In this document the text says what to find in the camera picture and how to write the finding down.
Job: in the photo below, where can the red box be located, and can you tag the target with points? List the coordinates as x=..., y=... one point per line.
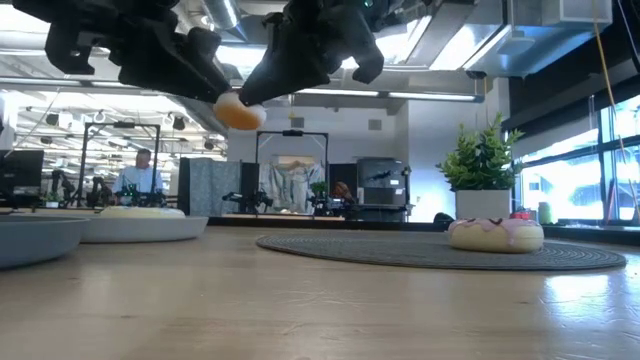
x=520, y=215

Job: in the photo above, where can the silver ventilation duct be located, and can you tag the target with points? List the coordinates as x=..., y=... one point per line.
x=540, y=40

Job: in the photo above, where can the black monitor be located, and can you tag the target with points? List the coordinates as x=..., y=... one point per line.
x=22, y=175

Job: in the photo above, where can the black robot station frame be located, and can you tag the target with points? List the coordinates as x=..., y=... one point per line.
x=292, y=133
x=84, y=165

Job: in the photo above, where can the round grey woven placemat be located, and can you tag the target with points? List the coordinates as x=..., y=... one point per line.
x=375, y=252

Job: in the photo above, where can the black display cabinet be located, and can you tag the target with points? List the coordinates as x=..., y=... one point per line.
x=382, y=182

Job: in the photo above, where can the large pink glazed donut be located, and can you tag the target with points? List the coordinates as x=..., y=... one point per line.
x=495, y=237

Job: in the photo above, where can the person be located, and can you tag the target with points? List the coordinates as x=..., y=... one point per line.
x=342, y=191
x=139, y=180

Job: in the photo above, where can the light green cylinder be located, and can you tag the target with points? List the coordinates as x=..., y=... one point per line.
x=545, y=212

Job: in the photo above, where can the small purple glazed donut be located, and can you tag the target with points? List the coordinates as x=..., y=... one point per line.
x=240, y=117

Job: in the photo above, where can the light hanging cloth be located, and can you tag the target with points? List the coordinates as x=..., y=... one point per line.
x=292, y=182

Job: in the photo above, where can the green plant in white pot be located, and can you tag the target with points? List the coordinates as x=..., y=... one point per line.
x=480, y=200

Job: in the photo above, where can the large pale green striped donut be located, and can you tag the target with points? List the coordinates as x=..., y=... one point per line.
x=142, y=212

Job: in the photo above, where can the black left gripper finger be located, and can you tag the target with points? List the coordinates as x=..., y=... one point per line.
x=150, y=55
x=310, y=45

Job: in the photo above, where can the small background plant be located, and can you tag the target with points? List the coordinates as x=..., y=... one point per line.
x=318, y=188

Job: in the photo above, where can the ceiling light strip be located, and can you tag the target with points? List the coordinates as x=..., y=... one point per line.
x=400, y=94

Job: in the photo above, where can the grey partition panel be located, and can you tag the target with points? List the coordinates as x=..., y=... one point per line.
x=210, y=185

